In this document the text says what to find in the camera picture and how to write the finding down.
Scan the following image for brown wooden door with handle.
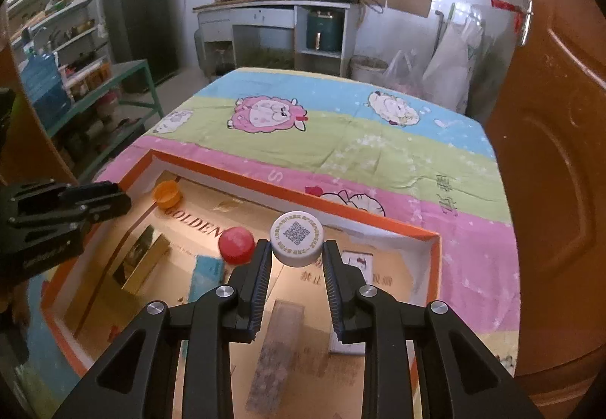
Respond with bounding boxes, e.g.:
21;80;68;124
484;0;606;406

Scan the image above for white cartoon cat box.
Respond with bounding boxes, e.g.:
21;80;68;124
328;250;375;356

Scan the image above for white bucket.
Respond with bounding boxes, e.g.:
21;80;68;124
350;55;389;81

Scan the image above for red bottle cap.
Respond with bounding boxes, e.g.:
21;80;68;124
218;227;256;265

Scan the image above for long patterned clear box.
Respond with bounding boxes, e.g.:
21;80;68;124
244;299;305;413

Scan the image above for white bottle cap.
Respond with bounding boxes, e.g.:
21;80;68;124
270;209;325;267

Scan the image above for light orange bottle cap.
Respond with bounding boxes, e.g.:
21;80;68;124
152;180;184;208

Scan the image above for dark green air fryer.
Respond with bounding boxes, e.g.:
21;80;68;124
307;11;344;53

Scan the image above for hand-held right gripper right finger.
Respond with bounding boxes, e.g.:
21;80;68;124
322;240;545;419

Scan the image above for grey kitchen counter cabinet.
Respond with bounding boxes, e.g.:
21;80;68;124
193;0;365;80

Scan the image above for white wall shelf rack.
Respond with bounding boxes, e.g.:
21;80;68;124
7;0;112;86

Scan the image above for blue water jug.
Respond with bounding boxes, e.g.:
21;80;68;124
21;47;66;113

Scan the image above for light blue small box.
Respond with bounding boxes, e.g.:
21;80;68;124
188;255;227;304

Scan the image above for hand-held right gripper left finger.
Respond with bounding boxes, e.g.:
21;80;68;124
52;240;274;419

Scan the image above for gold rectangular box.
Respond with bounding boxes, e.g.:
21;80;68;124
114;225;172;293

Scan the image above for dark refrigerator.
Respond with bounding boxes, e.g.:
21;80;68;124
100;0;180;86

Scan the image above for printed cartoon sheep blanket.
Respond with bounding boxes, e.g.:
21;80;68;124
23;67;522;377

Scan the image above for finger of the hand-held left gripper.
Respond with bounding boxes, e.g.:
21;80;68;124
78;192;133;225
58;181;120;208

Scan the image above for white plastic bags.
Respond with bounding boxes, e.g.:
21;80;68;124
383;5;486;115

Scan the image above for shallow orange-rimmed cardboard box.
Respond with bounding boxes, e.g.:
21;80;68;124
40;148;442;419

